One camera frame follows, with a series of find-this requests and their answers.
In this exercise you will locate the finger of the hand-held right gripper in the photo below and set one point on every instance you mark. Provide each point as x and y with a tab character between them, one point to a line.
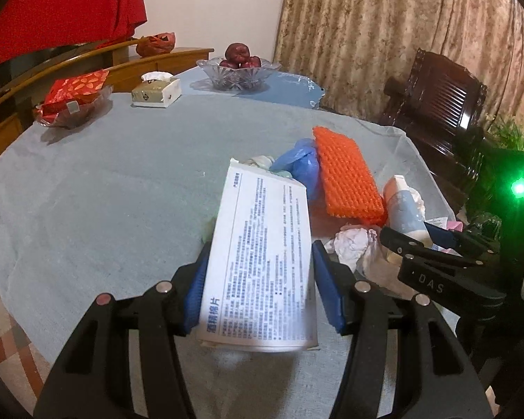
401	242
449	238

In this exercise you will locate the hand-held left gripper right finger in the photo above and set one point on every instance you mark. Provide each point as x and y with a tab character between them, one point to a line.
327	290

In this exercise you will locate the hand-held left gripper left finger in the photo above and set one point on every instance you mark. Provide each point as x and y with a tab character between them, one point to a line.
196	290

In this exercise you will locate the white and blue tube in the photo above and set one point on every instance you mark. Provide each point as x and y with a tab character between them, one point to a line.
406	209

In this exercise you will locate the white printed cardboard box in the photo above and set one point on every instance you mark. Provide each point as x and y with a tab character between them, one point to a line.
262	248

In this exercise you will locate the blue plastic bag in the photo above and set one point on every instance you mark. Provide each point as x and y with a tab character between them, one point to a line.
299	163

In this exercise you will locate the crumpled white tissue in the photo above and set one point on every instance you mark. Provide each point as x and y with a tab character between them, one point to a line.
353	242
418	200

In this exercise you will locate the orange foam net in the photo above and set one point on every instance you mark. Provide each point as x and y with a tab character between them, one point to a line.
347	174

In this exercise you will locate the green potted plant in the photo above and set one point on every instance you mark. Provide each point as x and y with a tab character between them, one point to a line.
513	133

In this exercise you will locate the grey-blue tablecloth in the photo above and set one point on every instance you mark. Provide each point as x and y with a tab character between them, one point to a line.
113	192

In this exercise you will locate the dark wooden chair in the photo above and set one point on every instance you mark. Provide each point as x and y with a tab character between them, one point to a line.
436	104

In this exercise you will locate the crumpled white and green paper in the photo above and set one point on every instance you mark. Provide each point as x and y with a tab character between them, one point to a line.
262	163

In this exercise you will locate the tissue box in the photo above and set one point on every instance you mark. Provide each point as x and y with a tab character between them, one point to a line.
155	90

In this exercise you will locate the glass dish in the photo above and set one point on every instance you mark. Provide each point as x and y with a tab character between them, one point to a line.
83	111

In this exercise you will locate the glass fruit bowl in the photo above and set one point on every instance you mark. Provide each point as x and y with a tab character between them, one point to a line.
238	77

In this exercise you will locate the beige patterned curtain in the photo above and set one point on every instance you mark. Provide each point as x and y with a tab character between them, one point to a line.
397	22

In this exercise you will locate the red apple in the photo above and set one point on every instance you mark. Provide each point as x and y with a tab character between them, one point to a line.
228	64
251	62
236	52

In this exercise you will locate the wooden cabinet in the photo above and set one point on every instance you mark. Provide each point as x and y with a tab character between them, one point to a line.
126	67

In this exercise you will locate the red patterned packet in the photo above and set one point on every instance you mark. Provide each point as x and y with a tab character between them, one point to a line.
72	89

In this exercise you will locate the orange plastic bag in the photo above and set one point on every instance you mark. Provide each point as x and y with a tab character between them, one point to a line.
155	43

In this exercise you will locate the dark screen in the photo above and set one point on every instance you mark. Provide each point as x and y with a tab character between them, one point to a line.
26	66

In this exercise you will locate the red cloth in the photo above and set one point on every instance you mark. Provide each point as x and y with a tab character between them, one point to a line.
61	4

